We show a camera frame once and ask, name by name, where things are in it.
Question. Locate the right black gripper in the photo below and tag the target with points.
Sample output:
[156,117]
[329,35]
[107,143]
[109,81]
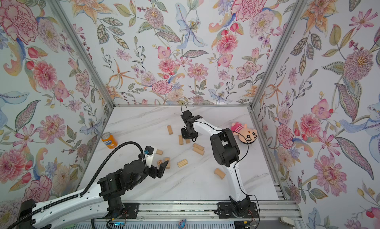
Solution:
[184,135]

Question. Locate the plain wood block beside printed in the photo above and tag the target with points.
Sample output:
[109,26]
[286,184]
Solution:
[167,159]

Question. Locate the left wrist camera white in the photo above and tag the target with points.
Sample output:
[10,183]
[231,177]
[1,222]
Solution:
[149,154]

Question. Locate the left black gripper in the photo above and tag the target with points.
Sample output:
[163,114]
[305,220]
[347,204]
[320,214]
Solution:
[161,170]

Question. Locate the small colourful object on rail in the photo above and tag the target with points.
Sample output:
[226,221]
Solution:
[182,224]

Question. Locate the pink plush doll toy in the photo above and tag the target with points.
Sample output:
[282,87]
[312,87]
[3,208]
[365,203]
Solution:
[244,133]

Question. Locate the curved wood block right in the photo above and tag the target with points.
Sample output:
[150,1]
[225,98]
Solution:
[219,173]

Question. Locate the ridged wood block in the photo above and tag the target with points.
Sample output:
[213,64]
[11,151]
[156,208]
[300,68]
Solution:
[182,163]

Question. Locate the orange soda can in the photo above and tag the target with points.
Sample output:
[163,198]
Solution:
[109,140]

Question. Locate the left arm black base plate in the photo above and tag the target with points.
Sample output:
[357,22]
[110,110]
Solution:
[129,211]

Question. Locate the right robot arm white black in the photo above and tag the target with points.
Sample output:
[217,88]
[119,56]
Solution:
[226,153]

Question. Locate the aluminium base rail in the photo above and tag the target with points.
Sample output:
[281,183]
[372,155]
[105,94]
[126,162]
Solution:
[266,210]

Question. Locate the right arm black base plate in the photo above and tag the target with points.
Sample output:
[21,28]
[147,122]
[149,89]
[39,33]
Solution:
[229,211]

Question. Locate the white object bottom right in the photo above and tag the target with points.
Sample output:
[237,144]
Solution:
[287,221]

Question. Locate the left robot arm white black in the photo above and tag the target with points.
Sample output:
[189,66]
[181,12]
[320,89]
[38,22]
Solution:
[101,200]

